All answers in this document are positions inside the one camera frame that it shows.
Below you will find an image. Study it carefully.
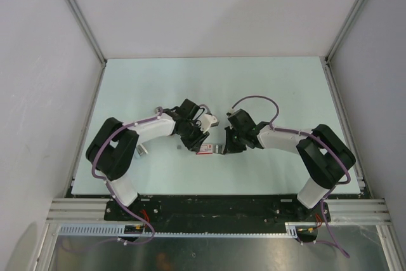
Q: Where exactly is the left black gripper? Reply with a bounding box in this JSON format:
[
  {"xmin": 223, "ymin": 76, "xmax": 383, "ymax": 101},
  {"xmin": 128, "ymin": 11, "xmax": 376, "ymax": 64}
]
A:
[{"xmin": 178, "ymin": 120, "xmax": 209, "ymax": 153}]

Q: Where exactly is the red staple box with tray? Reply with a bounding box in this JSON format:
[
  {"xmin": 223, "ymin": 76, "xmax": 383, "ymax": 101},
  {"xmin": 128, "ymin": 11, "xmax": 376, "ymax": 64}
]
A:
[{"xmin": 196, "ymin": 143, "xmax": 223, "ymax": 155}]

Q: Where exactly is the black silver stapler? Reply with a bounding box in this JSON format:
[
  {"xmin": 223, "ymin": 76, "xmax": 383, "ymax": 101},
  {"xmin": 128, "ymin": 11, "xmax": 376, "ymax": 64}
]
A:
[{"xmin": 155, "ymin": 107, "xmax": 163, "ymax": 114}]

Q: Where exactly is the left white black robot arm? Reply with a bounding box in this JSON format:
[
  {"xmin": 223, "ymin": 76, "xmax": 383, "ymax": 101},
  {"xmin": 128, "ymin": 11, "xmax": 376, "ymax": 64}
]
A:
[{"xmin": 85, "ymin": 99, "xmax": 218, "ymax": 220}]

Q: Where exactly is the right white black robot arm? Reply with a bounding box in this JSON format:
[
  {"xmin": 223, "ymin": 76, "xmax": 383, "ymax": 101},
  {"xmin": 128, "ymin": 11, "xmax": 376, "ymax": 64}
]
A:
[{"xmin": 223, "ymin": 109, "xmax": 356, "ymax": 221}]

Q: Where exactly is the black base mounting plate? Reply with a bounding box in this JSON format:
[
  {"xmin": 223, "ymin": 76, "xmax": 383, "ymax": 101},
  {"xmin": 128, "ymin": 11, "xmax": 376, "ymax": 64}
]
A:
[{"xmin": 104, "ymin": 194, "xmax": 331, "ymax": 234}]

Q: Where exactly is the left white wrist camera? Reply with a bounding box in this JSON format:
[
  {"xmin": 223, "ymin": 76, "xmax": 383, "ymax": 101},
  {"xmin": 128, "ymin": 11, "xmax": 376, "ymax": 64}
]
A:
[{"xmin": 199, "ymin": 114, "xmax": 219, "ymax": 133}]

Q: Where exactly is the white slotted cable duct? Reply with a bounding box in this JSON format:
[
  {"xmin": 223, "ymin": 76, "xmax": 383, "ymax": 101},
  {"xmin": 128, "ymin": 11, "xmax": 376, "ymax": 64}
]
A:
[{"xmin": 55, "ymin": 221, "xmax": 318, "ymax": 238}]

